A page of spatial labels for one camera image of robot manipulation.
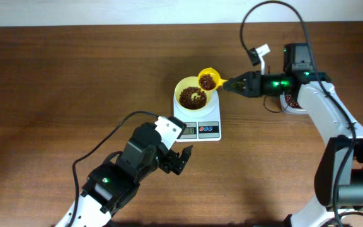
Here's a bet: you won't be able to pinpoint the yellow plastic measuring scoop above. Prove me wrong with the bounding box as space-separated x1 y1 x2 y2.
198 67 227 91

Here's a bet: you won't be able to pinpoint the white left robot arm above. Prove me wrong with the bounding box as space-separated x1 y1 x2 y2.
57 117 193 226

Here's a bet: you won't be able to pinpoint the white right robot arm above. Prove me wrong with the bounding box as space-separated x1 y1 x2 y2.
222 44 363 226

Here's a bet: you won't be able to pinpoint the white digital kitchen scale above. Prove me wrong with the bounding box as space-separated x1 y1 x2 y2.
173 76 222 143

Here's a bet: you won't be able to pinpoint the yellow plastic bowl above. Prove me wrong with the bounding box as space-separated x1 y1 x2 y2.
174 76 212 111

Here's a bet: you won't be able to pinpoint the clear plastic food container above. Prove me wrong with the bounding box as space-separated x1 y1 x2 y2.
279 93 308 115

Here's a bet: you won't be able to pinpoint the red adzuki beans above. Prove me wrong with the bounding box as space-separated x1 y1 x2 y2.
179 72 296 110

